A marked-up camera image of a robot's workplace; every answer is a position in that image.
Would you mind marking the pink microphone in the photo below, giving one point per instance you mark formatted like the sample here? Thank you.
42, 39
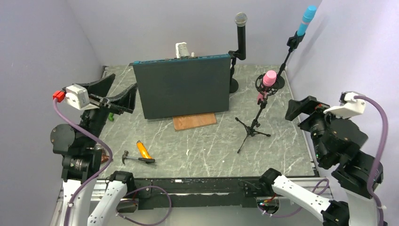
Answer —
264, 84

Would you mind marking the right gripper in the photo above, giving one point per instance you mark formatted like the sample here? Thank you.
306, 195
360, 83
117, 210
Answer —
308, 104

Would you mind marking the blue microphone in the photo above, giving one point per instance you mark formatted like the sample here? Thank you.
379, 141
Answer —
308, 16

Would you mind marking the black stand with blue mic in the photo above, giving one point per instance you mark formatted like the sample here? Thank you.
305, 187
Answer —
292, 42

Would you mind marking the wooden base plate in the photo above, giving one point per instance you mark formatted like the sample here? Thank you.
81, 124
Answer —
193, 121

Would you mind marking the green plastic fitting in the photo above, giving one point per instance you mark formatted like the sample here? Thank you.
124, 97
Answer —
111, 117

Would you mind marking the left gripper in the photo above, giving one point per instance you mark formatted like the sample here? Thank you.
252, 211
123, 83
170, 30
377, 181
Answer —
118, 104

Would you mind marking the black front mounting rail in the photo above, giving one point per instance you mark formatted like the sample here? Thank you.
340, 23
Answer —
152, 193

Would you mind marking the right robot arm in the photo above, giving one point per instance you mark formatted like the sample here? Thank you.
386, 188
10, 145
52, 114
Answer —
337, 141

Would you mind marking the black round base mic stand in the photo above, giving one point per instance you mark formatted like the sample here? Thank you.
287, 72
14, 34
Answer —
234, 55

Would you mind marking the black tripod shock mount stand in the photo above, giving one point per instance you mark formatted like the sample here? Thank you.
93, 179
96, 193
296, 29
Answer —
251, 130

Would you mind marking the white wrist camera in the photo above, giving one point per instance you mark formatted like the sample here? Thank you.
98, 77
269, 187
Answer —
76, 96
349, 106

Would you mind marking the dark teal panel board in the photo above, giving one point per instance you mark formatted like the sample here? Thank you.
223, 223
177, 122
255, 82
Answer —
183, 86

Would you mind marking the black handheld microphone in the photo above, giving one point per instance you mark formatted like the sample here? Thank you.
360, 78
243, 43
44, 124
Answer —
241, 20

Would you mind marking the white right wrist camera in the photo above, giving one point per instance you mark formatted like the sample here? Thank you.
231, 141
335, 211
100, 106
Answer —
349, 106

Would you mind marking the white grey device behind board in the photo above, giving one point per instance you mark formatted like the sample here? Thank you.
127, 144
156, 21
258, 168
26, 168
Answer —
182, 51

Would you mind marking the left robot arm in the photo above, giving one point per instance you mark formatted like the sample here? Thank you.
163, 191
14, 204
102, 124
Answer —
82, 149

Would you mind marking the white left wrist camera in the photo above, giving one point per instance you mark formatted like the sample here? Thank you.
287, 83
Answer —
76, 96

